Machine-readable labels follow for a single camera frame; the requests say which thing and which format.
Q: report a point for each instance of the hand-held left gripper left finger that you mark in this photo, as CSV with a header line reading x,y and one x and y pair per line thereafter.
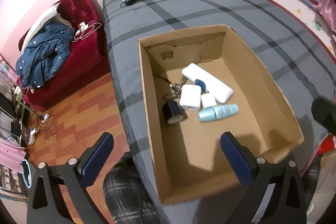
x,y
97,155

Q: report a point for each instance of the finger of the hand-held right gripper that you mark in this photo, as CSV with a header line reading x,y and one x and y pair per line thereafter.
x,y
324,113

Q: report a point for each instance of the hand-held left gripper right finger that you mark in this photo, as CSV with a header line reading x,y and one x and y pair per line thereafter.
x,y
236,155

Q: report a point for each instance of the brown cardboard box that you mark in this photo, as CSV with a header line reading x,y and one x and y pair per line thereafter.
x,y
199,150

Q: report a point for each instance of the light blue bottle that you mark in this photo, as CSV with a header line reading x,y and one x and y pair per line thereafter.
x,y
218,112

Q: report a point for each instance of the small white charger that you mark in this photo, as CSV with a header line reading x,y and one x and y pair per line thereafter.
x,y
208,102

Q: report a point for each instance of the white power bank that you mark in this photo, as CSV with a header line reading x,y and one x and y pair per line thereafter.
x,y
220,90

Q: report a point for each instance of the large white charger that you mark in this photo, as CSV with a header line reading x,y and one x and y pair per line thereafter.
x,y
189,98

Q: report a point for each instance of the black round jar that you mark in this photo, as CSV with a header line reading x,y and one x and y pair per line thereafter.
x,y
172,109

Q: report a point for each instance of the blue key fob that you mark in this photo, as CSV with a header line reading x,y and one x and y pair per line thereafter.
x,y
200,83

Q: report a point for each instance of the red box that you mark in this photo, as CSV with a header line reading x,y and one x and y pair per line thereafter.
x,y
326,144

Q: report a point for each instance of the person's plaid pants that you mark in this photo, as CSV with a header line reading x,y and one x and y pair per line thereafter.
x,y
123,187

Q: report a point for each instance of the white power strip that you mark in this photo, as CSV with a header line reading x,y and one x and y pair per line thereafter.
x,y
44,117

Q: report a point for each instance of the beige cabinet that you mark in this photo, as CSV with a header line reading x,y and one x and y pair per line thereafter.
x,y
326,182

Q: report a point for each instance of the small white fan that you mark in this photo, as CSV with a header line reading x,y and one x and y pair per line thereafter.
x,y
31,137

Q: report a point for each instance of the pink cloth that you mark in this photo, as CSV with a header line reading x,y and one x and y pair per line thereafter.
x,y
10,155

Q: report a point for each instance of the pink curtain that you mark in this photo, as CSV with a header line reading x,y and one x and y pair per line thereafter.
x,y
328,11

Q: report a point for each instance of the dark blue star jacket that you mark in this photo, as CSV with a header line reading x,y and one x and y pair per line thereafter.
x,y
44,56

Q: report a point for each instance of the white pillow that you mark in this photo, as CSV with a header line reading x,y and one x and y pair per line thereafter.
x,y
39,24

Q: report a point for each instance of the teal round frame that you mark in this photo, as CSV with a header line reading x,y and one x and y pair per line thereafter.
x,y
26,174

